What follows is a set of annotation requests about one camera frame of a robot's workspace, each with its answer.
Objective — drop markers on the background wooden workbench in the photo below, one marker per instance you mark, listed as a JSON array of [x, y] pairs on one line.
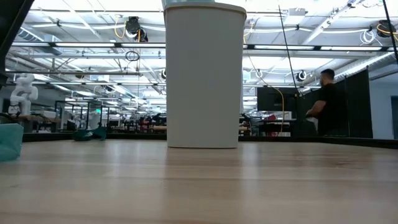
[[37, 119]]

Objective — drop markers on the folded teal plastic bag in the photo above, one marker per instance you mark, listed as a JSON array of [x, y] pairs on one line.
[[11, 143]]

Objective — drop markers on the white trash bin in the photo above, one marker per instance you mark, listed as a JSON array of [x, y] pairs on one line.
[[205, 77]]

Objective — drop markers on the black partition panels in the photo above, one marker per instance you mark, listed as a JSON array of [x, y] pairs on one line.
[[360, 105]]

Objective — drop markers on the small crumpled teal bag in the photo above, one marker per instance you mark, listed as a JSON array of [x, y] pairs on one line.
[[90, 134]]

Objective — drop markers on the person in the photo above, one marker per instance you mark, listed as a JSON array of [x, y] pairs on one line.
[[332, 105]]

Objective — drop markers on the black slanted pole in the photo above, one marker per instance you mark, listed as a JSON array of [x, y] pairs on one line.
[[390, 34]]

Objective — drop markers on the black monitor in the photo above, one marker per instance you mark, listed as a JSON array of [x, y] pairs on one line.
[[273, 99]]

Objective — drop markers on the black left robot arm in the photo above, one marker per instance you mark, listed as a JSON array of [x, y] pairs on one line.
[[12, 25]]

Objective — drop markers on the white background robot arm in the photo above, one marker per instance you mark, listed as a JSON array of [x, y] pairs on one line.
[[23, 93]]

